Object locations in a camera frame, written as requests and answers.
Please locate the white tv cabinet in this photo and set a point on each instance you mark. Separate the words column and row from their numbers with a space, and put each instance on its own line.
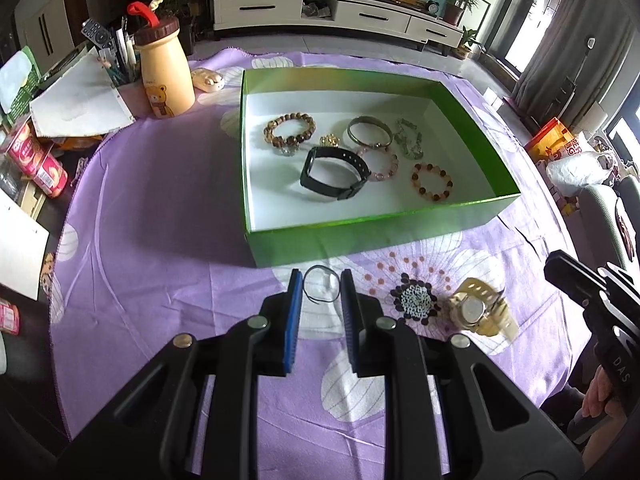
column 270, row 7

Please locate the silver bangle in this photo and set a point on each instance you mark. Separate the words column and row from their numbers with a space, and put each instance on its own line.
column 360, row 121

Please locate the cream bear-shaped case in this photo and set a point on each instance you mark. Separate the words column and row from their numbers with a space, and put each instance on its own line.
column 207, row 80

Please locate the person's right hand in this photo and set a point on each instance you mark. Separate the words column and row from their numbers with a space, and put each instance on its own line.
column 597, row 395

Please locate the grey curtain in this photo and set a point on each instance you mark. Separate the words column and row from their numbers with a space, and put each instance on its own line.
column 560, row 60

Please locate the black wristband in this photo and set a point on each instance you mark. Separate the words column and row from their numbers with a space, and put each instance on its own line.
column 325, row 187

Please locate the white card sheet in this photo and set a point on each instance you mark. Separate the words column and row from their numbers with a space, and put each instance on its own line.
column 20, row 245

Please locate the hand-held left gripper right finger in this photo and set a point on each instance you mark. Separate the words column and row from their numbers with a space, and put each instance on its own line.
column 350, row 320

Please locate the grey remote control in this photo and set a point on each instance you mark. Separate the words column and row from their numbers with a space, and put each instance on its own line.
column 95, row 35

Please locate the bushy dark potted plant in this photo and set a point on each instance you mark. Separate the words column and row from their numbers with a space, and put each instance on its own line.
column 182, row 7

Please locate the tall potted plant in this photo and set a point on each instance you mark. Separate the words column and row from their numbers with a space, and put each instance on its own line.
column 457, row 5

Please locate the white plastic bag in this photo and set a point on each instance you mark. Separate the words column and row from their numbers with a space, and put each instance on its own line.
column 575, row 172

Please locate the small potted plant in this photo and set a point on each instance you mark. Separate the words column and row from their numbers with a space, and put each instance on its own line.
column 467, row 45

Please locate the cream wristwatch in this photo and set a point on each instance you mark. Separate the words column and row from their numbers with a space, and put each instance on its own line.
column 472, row 310

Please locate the white paper sheet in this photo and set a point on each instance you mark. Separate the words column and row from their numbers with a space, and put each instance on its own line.
column 75, row 105

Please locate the green cardboard box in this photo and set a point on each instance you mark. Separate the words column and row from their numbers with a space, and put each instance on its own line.
column 350, row 242

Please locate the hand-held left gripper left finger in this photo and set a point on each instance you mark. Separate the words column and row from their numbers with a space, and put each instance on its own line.
column 292, row 320

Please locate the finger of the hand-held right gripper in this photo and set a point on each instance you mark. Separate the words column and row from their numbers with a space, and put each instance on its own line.
column 570, row 272
column 625, row 287

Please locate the orange shopping bag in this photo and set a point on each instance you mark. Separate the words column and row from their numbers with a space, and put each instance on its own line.
column 552, row 140

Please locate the grey chair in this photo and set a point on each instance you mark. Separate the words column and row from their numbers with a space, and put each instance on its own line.
column 600, row 220

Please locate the green and white paper bag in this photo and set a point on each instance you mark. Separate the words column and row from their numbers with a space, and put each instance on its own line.
column 17, row 85

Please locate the small alarm clock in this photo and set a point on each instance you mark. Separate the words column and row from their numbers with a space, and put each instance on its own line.
column 433, row 7

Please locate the yellow bear bottle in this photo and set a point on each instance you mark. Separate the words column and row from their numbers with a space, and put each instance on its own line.
column 165, row 75

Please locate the pen holder with pens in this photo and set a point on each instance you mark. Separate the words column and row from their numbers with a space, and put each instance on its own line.
column 122, row 55

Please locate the purple floral tablecloth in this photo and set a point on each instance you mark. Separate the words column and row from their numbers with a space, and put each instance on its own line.
column 150, row 210

